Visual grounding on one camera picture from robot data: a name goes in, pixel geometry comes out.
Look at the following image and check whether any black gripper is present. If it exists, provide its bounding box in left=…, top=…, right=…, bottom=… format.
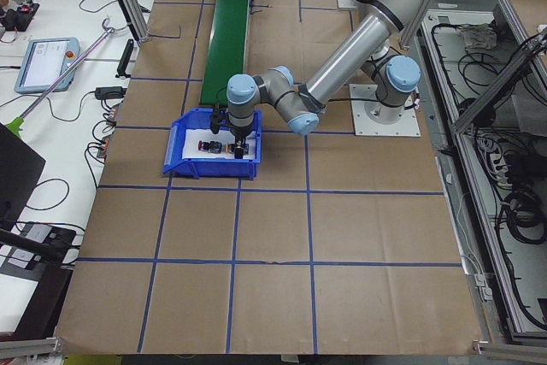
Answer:
left=228, top=115, right=252, bottom=156

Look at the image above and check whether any red mushroom push button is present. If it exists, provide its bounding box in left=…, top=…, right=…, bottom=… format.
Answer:
left=198, top=140, right=222, bottom=154

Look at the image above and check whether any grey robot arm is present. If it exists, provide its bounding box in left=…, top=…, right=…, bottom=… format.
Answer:
left=226, top=0, right=421, bottom=158

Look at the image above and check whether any left blue plastic bin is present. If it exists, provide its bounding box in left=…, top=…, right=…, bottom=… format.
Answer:
left=162, top=109, right=262, bottom=180

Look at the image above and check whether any white foam pad left bin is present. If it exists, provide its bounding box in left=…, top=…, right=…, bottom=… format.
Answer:
left=182, top=129, right=235, bottom=159

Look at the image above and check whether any green conveyor belt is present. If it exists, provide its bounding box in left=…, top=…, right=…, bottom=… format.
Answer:
left=200, top=0, right=250, bottom=106

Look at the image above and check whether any black power adapter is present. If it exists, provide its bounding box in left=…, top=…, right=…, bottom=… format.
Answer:
left=94, top=86, right=126, bottom=100

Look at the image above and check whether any teach pendant tablet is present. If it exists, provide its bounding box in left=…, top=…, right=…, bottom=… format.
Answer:
left=14, top=37, right=80, bottom=94

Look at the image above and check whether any reacher grabber tool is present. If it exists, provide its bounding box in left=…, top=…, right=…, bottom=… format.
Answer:
left=5, top=17, right=122, bottom=137

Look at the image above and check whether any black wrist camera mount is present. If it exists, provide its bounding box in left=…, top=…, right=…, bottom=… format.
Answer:
left=209, top=107, right=226, bottom=134

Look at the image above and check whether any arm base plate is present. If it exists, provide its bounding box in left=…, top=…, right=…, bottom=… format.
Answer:
left=349, top=84, right=421, bottom=138

